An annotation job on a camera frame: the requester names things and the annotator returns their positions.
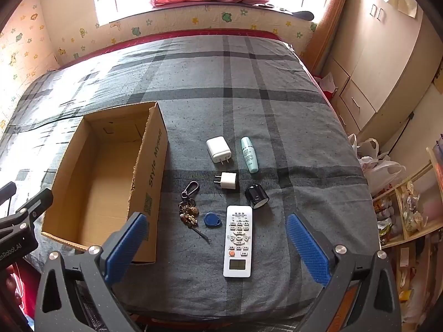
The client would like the black glossy cylinder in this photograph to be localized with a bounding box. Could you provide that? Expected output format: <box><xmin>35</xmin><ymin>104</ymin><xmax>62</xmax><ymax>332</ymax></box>
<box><xmin>244</xmin><ymin>182</ymin><xmax>270</xmax><ymax>210</ymax></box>

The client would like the brown cardboard box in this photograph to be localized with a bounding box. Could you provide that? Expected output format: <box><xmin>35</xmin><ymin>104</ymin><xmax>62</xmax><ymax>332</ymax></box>
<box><xmin>41</xmin><ymin>101</ymin><xmax>169</xmax><ymax>263</ymax></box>

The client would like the beige wooden wardrobe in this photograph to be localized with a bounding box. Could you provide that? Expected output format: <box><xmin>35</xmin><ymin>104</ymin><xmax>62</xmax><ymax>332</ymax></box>
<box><xmin>305</xmin><ymin>0</ymin><xmax>443</xmax><ymax>153</ymax></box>

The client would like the teal cosmetic bottle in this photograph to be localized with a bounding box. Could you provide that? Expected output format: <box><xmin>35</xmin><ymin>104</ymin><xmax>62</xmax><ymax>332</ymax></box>
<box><xmin>241</xmin><ymin>136</ymin><xmax>259</xmax><ymax>173</ymax></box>

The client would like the small white charger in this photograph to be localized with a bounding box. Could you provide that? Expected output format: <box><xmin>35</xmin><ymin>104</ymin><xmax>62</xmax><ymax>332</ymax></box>
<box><xmin>215</xmin><ymin>172</ymin><xmax>237</xmax><ymax>189</ymax></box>

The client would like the large white charger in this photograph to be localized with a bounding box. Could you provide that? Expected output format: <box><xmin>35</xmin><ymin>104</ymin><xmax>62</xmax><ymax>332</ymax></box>
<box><xmin>206</xmin><ymin>137</ymin><xmax>232</xmax><ymax>165</ymax></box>

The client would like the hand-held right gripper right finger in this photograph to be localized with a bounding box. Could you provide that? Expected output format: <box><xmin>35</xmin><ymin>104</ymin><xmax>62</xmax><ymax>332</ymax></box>
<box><xmin>287</xmin><ymin>213</ymin><xmax>404</xmax><ymax>332</ymax></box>

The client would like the white remote control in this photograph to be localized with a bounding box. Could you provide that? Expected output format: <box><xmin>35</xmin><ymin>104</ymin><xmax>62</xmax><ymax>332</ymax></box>
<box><xmin>223</xmin><ymin>205</ymin><xmax>254</xmax><ymax>278</ymax></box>

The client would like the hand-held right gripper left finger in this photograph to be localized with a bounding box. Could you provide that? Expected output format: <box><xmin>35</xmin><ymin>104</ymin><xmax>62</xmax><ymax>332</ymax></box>
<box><xmin>35</xmin><ymin>212</ymin><xmax>149</xmax><ymax>332</ymax></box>

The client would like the grey plaid bed sheet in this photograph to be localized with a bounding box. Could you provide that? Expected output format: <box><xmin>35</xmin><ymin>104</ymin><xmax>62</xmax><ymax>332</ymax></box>
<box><xmin>0</xmin><ymin>35</ymin><xmax>381</xmax><ymax>322</ymax></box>

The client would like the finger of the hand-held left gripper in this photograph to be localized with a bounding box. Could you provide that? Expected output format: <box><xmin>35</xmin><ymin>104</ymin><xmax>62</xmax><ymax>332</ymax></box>
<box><xmin>0</xmin><ymin>181</ymin><xmax>18</xmax><ymax>215</ymax></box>
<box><xmin>14</xmin><ymin>187</ymin><xmax>55</xmax><ymax>228</ymax></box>

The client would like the blue key fob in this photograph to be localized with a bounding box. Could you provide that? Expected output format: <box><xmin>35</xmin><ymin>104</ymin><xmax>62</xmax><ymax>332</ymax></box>
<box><xmin>203</xmin><ymin>212</ymin><xmax>224</xmax><ymax>229</ymax></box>

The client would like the keychain with black carabiner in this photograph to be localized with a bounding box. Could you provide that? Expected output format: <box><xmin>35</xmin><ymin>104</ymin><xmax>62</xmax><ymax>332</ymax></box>
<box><xmin>178</xmin><ymin>181</ymin><xmax>210</xmax><ymax>243</ymax></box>

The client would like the wooden shelf with goods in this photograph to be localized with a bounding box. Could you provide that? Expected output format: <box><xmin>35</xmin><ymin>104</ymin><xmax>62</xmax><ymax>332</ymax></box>
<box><xmin>372</xmin><ymin>145</ymin><xmax>443</xmax><ymax>250</ymax></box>

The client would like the white plastic bag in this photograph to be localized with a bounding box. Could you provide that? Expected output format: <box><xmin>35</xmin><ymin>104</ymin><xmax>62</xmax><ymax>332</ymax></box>
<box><xmin>348</xmin><ymin>133</ymin><xmax>407</xmax><ymax>196</ymax></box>

